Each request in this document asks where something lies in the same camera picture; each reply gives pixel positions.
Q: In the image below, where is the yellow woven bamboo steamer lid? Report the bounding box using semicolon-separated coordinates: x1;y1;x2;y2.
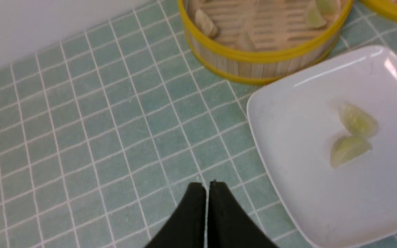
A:
359;0;397;26

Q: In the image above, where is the small green steamed dumpling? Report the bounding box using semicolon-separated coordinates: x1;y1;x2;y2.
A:
303;0;327;29

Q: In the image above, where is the pale green steamed dumpling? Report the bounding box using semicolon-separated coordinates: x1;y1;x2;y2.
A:
330;135;373;169

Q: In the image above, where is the white square plate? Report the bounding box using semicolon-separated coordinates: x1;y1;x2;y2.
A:
247;45;397;248

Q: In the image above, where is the yellow bamboo steamer basket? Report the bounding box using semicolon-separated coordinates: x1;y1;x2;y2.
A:
177;0;354;85

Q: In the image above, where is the yellow-green steamed dumpling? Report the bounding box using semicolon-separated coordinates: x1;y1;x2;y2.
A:
338;103;379;138

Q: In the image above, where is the beige steamed dumpling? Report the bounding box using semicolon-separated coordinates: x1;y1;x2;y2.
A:
194;9;218;38

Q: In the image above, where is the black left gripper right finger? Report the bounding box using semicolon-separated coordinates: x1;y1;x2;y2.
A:
207;181;277;248

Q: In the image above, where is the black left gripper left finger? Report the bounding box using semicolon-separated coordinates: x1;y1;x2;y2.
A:
145;182;206;248

